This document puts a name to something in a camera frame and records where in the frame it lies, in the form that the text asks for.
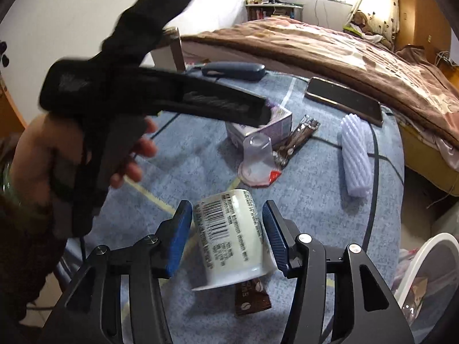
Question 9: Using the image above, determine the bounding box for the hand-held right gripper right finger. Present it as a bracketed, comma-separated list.
[262, 201, 417, 344]

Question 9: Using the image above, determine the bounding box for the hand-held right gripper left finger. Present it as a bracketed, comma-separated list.
[38, 200, 194, 344]

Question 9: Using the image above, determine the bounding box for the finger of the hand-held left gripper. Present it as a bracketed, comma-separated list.
[118, 0, 210, 54]
[176, 78, 271, 128]

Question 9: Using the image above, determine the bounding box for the white yogurt cup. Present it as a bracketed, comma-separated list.
[191, 189, 278, 291]

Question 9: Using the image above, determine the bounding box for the white round mesh bin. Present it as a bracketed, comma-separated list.
[392, 233, 459, 330]

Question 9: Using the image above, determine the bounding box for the beige paper carton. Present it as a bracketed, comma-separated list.
[407, 276, 429, 303]

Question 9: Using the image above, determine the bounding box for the person's left forearm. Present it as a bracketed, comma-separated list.
[0, 134, 85, 330]

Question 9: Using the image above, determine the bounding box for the person's left hand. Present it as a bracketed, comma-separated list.
[9, 113, 159, 208]

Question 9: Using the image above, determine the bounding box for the dark blue glasses case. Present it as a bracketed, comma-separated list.
[201, 62, 266, 81]

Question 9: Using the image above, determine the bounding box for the white thermos cup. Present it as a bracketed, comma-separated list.
[151, 27, 186, 72]

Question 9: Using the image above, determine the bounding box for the clear plastic cup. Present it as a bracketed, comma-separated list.
[238, 134, 278, 187]

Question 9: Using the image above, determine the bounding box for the small pale milk carton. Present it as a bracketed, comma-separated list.
[225, 107, 293, 148]

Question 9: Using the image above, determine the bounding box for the brown coffee sachet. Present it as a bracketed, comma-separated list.
[273, 115, 321, 167]
[235, 277, 271, 316]

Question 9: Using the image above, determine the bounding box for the cluttered corner desk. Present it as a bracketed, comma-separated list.
[245, 2, 305, 22]

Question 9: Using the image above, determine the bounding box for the white foam fruit net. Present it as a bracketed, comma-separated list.
[340, 114, 372, 198]

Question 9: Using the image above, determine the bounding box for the black smartphone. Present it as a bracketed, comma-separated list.
[304, 77, 384, 127]

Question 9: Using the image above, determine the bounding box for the bed with brown blanket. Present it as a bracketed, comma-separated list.
[181, 16, 459, 144]

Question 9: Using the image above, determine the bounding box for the brown plush bear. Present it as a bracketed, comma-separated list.
[344, 11, 395, 49]

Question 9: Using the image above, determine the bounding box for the bed with yellow skirt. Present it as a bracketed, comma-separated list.
[398, 115, 459, 198]

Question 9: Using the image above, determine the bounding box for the patterned curtain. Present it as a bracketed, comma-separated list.
[346, 0, 400, 44]

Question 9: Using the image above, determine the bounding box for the wooden wardrobe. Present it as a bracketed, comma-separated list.
[392, 0, 452, 65]

